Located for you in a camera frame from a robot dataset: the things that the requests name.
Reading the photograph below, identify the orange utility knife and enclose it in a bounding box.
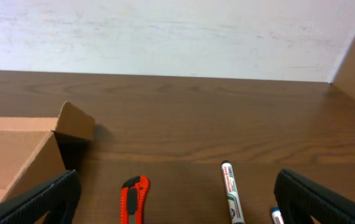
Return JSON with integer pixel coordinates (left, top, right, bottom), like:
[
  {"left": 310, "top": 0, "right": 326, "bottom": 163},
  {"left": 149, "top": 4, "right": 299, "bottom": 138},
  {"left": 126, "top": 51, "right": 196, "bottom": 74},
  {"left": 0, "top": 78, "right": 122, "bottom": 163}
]
[{"left": 120, "top": 175, "right": 150, "bottom": 224}]

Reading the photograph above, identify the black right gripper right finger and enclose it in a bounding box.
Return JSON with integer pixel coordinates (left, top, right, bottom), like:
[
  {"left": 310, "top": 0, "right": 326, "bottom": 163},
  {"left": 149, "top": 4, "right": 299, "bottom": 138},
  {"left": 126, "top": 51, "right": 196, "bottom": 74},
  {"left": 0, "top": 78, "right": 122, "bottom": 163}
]
[{"left": 274, "top": 169, "right": 355, "bottom": 224}]

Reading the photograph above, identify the cardboard box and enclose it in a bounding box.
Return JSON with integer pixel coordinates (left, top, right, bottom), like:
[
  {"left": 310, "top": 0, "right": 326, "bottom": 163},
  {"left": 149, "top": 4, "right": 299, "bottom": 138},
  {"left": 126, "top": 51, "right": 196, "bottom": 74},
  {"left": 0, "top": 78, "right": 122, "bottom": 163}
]
[{"left": 0, "top": 101, "right": 95, "bottom": 203}]

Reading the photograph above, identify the black cap white marker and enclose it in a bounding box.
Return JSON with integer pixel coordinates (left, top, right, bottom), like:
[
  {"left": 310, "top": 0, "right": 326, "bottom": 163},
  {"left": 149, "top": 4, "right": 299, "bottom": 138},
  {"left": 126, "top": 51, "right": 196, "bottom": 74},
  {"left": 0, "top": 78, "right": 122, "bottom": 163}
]
[{"left": 221, "top": 160, "right": 246, "bottom": 224}]

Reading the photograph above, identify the blue cap white marker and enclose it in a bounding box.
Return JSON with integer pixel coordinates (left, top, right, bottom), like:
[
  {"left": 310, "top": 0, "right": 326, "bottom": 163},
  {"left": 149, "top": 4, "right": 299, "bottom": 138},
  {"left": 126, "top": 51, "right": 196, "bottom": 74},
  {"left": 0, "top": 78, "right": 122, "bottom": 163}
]
[{"left": 271, "top": 207, "right": 284, "bottom": 224}]

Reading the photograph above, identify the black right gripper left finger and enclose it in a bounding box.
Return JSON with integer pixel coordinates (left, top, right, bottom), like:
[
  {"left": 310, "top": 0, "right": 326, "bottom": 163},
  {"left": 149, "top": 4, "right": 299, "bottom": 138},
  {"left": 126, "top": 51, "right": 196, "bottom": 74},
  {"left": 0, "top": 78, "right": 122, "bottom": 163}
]
[{"left": 0, "top": 170, "right": 81, "bottom": 224}]

